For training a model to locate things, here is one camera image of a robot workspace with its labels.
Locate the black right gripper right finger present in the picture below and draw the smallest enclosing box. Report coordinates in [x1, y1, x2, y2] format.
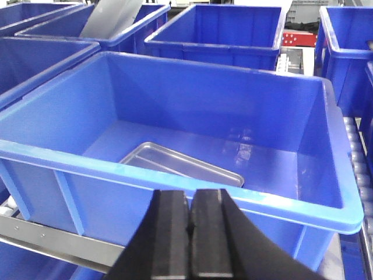
[189, 188, 324, 280]

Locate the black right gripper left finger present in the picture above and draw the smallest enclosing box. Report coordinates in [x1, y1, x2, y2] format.
[103, 188, 190, 280]

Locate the small silver tray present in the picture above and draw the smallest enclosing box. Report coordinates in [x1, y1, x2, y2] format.
[120, 142, 245, 188]

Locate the target blue plastic box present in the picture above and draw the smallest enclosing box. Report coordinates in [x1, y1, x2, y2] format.
[1, 52, 364, 270]

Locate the white roller track beside box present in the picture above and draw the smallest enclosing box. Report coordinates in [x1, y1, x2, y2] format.
[0, 195, 20, 218]

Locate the grey tray leaning in bin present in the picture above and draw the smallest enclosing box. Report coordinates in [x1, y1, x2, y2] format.
[79, 0, 143, 39]

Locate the lower shelf left blue bin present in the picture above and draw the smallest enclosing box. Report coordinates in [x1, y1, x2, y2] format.
[1, 243, 103, 279]

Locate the right side roller track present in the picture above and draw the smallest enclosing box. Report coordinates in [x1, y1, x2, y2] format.
[343, 117, 372, 279]

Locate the blue bin behind target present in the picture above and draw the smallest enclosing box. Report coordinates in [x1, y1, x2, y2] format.
[145, 4, 286, 71]

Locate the blue bin left neighbour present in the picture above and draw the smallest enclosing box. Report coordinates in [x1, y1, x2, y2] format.
[1, 37, 100, 109]

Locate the blue bin far right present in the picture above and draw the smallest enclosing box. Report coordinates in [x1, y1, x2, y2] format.
[315, 6, 372, 117]

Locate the blue bin far back left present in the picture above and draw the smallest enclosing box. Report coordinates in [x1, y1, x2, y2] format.
[1, 2, 84, 37]

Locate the steel front shelf rail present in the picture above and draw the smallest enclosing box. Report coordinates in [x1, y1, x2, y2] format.
[1, 215, 124, 274]

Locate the red bolted bracket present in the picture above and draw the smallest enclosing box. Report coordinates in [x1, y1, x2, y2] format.
[282, 31, 317, 47]

